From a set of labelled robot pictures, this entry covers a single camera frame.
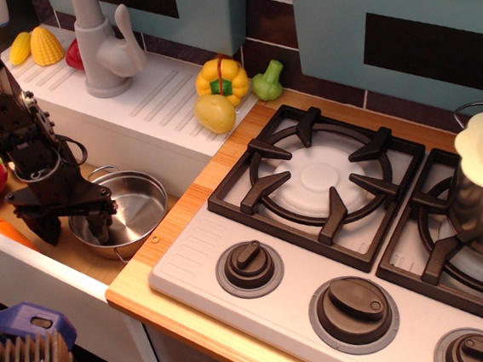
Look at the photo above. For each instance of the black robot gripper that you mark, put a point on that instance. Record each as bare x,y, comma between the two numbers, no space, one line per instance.
55,186

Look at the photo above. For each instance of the small steel pan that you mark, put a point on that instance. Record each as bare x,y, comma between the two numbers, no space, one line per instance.
142,204

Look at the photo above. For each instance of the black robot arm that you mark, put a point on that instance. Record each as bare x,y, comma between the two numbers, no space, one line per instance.
22,121

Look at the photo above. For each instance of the left brown stove knob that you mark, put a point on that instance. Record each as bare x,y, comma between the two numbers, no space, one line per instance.
249,269

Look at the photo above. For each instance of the brown stove knob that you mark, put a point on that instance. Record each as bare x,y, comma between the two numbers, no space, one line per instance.
249,269
460,345
354,315

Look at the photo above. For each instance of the middle brown stove knob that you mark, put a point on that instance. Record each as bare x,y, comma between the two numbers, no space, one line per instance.
354,315

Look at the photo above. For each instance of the right brown stove knob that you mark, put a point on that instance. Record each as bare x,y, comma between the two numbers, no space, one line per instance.
460,345

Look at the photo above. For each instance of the tall steel pot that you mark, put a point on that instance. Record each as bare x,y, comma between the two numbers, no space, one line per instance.
466,199

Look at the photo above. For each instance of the blue clamp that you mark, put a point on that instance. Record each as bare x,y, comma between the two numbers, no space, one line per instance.
29,319

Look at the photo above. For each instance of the grey toy faucet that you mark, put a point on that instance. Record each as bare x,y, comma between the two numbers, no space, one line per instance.
109,62

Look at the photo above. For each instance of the red toy pepper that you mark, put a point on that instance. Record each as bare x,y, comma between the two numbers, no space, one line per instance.
73,57

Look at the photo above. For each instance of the yellow toy corn half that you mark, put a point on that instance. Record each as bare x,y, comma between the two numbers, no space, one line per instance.
45,47

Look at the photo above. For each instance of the yellow toy potato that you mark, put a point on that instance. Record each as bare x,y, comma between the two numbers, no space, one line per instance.
215,113

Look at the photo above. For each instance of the small yellow toy corn piece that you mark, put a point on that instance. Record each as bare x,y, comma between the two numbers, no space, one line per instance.
21,48

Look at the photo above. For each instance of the yellow toy bell pepper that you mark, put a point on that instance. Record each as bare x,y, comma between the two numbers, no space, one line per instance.
223,76

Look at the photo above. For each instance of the green toy broccoli stalk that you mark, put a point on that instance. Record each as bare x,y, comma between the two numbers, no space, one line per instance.
267,86

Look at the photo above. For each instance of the black left burner grate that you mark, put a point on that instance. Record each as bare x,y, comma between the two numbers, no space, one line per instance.
327,186

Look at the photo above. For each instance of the black burner grate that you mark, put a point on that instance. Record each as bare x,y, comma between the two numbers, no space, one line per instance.
327,186
424,254

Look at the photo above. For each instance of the left teal cabinet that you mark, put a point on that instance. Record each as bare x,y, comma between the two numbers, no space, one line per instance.
218,26

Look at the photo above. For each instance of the teal cabinet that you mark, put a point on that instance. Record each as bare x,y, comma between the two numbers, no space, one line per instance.
218,26
428,51

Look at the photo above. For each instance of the black right burner grate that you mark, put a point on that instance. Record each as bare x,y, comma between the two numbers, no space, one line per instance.
424,254

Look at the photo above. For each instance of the right teal cabinet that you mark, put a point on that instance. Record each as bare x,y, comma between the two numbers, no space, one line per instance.
428,51

